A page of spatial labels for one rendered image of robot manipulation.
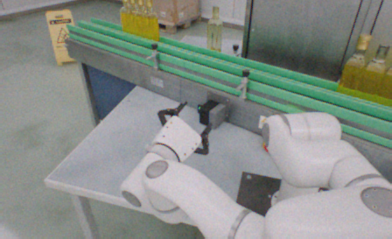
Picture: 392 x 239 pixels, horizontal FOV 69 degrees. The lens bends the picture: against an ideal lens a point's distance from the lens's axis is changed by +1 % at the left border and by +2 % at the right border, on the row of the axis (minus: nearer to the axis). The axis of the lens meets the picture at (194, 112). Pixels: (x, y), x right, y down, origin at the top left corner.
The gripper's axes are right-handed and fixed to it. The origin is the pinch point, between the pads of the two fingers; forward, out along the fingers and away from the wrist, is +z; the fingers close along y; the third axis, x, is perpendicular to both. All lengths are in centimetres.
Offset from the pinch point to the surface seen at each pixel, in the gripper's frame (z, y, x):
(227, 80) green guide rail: 36.9, 2.0, -14.2
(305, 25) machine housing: 66, 12, 9
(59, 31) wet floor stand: 146, -169, -220
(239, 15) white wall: 369, -30, -181
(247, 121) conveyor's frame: 31.6, 19.1, -18.9
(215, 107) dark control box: 29.9, 5.9, -23.1
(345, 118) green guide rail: 30.8, 37.4, 11.2
